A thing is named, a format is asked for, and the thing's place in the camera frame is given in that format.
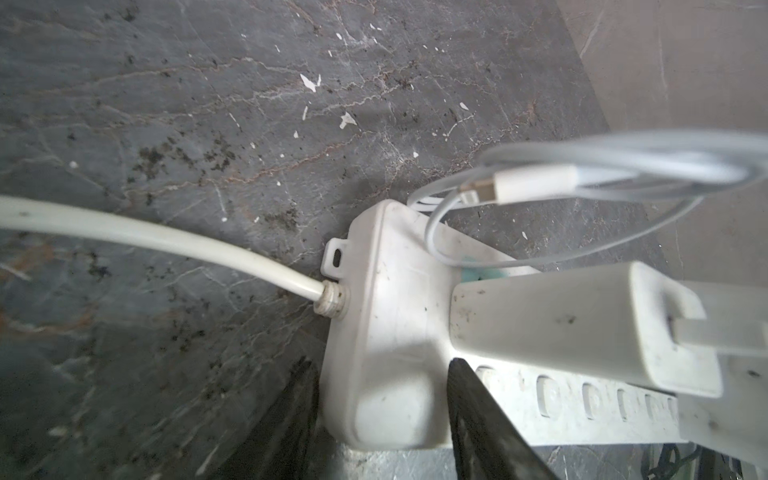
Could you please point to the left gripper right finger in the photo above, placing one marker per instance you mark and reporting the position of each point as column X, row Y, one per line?
column 486, row 445

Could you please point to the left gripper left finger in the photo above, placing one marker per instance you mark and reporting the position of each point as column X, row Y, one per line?
column 279, row 444

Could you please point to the white multicolour power strip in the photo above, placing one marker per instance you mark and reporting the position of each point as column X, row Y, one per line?
column 385, row 367

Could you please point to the white charger with white cable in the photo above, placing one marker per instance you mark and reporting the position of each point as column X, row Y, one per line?
column 704, row 342

